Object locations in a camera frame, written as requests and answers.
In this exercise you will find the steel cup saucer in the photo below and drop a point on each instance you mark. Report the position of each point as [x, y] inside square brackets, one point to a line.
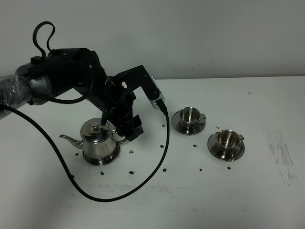
[186, 130]
[211, 144]

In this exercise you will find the rear stainless steel teacup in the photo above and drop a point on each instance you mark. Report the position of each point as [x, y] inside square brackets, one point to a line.
[191, 117]

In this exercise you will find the stainless steel teacup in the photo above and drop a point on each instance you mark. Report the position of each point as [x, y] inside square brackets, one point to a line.
[191, 117]
[228, 140]

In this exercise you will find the front steel cup saucer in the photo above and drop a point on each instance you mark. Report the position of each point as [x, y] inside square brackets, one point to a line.
[211, 144]

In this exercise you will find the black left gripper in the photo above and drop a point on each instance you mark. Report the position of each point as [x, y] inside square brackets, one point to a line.
[120, 97]

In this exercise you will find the rear steel cup saucer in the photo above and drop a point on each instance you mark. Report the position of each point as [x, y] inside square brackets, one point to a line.
[186, 130]

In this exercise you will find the front stainless steel teacup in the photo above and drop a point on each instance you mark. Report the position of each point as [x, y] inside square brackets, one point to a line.
[228, 140]

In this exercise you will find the steel teapot saucer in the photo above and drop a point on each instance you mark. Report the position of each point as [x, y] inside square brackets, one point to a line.
[104, 160]

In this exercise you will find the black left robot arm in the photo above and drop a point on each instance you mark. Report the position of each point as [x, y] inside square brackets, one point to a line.
[44, 79]

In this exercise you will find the stainless steel teapot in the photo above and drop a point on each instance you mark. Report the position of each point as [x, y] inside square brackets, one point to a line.
[96, 141]

